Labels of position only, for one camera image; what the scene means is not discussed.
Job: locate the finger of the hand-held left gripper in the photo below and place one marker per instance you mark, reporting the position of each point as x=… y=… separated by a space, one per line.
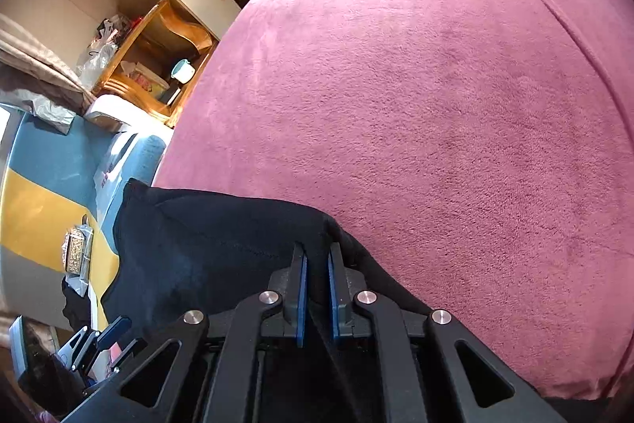
x=115 y=326
x=126 y=353

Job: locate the clear plastic bag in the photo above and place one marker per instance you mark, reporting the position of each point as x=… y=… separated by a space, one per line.
x=96 y=63

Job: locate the pink patterned pack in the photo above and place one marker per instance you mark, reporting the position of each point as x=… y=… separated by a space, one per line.
x=146 y=81

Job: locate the black pants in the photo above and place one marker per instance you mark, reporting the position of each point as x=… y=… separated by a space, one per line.
x=208 y=244

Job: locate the dark cloth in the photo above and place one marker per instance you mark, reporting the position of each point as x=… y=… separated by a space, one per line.
x=77 y=306

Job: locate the teal cup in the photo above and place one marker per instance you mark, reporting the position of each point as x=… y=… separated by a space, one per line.
x=182 y=70

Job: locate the white printed plastic bag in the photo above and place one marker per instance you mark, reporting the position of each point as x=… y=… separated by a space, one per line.
x=111 y=175

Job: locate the wooden nightstand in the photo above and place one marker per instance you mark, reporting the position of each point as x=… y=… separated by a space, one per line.
x=193 y=36

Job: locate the beige cloth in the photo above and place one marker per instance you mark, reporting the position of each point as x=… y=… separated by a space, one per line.
x=34 y=61

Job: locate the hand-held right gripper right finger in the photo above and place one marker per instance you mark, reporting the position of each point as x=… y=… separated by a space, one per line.
x=334 y=299

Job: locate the silver snack packet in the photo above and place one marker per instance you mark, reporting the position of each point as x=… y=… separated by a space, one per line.
x=77 y=249

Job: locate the pink fleece blanket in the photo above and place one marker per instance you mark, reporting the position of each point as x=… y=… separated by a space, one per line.
x=396 y=106

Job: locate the blue and yellow floor mat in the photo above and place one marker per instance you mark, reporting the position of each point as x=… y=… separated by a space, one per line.
x=39 y=205

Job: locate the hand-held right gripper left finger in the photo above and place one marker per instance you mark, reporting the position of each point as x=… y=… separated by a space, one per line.
x=301 y=299

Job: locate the grey plastic bag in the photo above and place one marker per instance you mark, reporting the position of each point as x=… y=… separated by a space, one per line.
x=47 y=111

